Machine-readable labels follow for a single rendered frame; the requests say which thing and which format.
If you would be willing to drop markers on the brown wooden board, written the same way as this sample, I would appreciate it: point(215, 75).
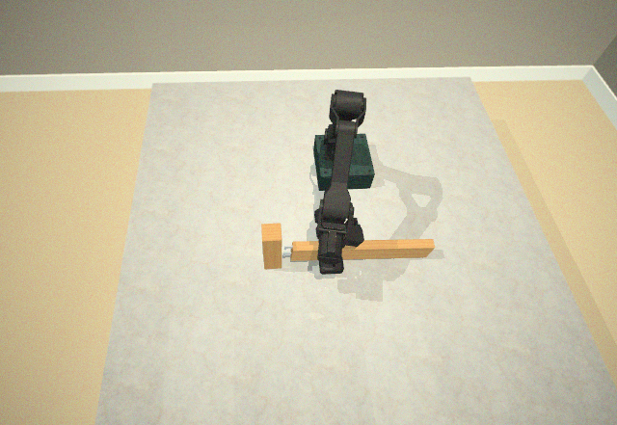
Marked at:
point(368, 249)

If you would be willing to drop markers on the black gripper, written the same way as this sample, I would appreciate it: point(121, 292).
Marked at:
point(326, 269)

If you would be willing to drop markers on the wooden post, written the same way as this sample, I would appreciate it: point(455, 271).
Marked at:
point(272, 245)

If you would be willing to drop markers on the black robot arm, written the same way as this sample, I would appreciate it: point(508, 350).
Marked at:
point(336, 206)

